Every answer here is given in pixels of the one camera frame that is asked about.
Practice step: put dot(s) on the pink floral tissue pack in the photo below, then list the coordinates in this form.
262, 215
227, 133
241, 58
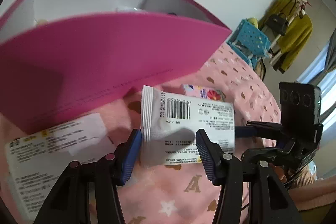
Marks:
203, 92

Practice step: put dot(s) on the right forearm pink sleeve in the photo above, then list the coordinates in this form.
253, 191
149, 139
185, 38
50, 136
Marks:
308, 193

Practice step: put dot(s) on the pink cardboard box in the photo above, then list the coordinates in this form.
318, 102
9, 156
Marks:
105, 42

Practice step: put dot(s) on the blue perforated plastic rack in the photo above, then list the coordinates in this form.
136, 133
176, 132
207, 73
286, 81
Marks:
249, 43

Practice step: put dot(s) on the black handbag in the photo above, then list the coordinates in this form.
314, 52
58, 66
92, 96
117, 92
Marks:
278, 23

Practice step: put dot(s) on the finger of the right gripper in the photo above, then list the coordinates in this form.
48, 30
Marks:
254, 131
269, 154

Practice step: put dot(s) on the white wet wipes pack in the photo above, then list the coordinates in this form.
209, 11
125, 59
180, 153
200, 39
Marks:
169, 123

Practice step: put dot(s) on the mustard yellow coat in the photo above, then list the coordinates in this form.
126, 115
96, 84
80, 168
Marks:
297, 34

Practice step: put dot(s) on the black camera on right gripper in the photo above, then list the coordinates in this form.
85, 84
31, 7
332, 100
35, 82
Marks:
300, 106

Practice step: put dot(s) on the person's right hand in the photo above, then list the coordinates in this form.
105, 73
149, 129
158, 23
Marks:
279, 172

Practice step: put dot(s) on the pink patterned blanket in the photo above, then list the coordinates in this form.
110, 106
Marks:
168, 193

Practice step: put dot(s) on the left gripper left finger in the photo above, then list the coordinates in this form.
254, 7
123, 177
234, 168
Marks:
126, 155

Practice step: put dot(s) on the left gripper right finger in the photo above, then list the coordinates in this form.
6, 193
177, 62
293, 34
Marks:
211, 157

